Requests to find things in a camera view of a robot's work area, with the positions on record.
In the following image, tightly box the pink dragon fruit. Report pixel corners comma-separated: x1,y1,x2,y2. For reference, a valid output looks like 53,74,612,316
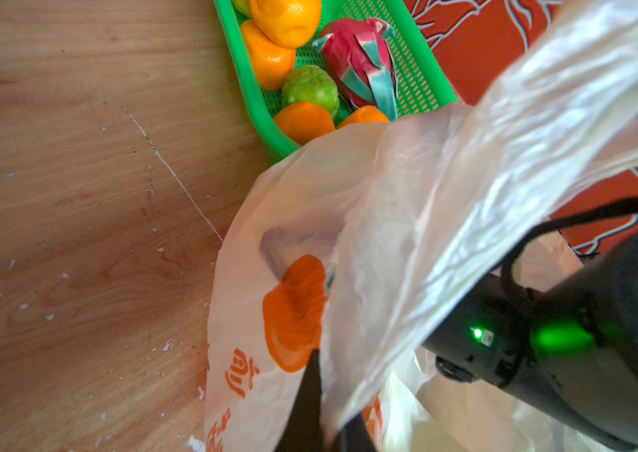
312,17,399,122

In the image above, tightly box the translucent plastic bag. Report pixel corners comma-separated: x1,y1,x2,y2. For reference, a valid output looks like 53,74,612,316
205,1,638,451

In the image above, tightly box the light green crinkled fruit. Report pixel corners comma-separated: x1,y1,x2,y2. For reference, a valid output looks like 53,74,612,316
281,65,340,119

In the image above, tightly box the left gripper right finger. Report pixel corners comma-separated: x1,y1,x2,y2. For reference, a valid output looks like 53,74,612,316
337,414,377,452

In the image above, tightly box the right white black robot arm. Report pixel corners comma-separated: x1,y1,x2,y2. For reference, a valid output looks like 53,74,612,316
424,196,638,451

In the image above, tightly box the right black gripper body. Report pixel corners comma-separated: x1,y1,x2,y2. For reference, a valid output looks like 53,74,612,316
422,274,545,390

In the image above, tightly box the orange fruit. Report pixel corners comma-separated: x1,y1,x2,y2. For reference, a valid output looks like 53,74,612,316
249,0,322,49
240,20,296,92
337,105,390,129
274,102,336,146

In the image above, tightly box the green pear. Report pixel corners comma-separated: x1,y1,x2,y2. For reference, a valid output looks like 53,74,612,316
231,0,252,19

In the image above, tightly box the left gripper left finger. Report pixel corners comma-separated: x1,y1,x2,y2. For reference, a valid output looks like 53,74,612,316
275,350,324,452

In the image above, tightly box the green plastic basket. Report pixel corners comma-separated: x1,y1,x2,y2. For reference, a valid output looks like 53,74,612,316
215,1,457,164

